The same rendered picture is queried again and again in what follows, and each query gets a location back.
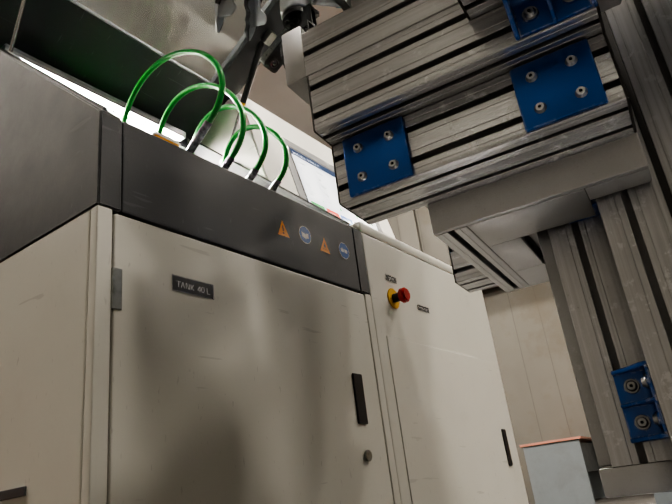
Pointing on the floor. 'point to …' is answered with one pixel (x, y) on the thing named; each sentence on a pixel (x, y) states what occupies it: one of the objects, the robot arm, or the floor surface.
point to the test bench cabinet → (72, 367)
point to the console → (419, 355)
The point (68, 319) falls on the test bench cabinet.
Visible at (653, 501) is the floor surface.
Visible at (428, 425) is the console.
